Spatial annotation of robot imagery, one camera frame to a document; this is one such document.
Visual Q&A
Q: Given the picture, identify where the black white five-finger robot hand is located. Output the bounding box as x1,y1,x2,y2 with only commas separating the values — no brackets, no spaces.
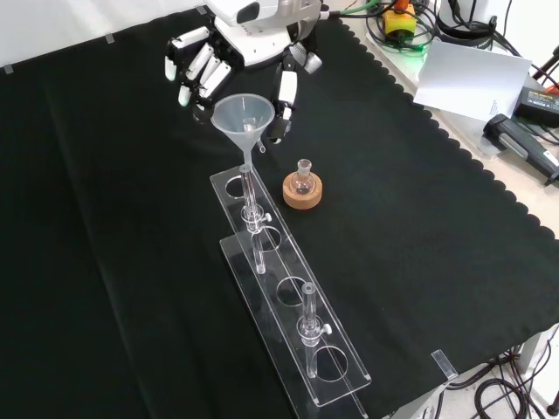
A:
163,17,325,146

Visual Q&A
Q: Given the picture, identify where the clear plastic funnel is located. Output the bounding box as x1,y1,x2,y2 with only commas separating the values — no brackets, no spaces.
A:
210,94,275,172

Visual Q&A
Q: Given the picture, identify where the round-bottom glass flask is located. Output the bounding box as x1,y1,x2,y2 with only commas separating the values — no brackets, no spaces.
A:
291,159,316,196

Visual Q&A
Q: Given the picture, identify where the clear funnel stand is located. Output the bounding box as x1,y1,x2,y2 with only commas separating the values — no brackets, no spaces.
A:
209,164,373,419

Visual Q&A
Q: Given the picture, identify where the yellow stop button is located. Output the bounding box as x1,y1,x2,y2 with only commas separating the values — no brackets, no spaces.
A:
380,0,417,39

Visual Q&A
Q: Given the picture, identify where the pale board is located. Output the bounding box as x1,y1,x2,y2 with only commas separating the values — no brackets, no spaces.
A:
412,36,534,122

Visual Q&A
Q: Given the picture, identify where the black cloth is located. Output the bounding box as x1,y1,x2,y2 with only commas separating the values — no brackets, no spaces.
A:
0,3,559,419

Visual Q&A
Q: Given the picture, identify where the black grey handheld device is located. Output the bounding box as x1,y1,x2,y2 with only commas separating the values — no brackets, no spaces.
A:
482,113,559,188

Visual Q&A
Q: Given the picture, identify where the black power adapter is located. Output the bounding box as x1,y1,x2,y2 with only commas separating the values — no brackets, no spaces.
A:
513,85,559,130

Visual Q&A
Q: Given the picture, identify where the grey table leg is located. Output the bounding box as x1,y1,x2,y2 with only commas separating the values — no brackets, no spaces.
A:
519,329,549,394

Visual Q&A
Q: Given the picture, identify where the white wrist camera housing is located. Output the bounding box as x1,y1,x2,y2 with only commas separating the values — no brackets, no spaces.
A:
204,0,281,26

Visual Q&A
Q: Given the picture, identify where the green cable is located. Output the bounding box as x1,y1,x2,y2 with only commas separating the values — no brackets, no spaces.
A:
338,0,382,21

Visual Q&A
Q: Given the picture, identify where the cork ring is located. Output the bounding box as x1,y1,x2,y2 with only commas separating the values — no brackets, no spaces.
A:
282,171,325,211

